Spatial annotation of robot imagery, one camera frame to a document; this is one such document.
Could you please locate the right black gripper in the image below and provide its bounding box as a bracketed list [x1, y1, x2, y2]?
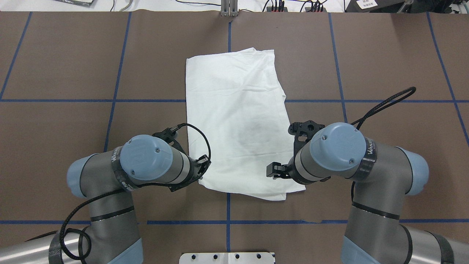
[266, 156, 331, 184]

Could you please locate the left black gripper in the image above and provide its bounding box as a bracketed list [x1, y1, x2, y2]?
[167, 154, 211, 192]

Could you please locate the white printed t-shirt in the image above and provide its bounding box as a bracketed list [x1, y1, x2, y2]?
[185, 47, 306, 201]

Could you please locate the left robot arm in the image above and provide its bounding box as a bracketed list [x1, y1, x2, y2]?
[1, 134, 211, 264]

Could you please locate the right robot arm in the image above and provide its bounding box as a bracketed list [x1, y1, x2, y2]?
[266, 121, 469, 264]

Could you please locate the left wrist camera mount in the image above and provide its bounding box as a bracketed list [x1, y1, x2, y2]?
[152, 125, 186, 154]

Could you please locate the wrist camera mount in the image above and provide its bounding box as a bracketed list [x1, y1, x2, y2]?
[152, 125, 186, 154]
[288, 120, 325, 156]

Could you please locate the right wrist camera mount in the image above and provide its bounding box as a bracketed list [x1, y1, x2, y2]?
[288, 120, 325, 156]

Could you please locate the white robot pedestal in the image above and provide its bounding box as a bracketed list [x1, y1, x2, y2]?
[179, 252, 276, 264]

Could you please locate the aluminium frame post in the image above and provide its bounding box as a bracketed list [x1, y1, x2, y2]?
[221, 0, 239, 17]

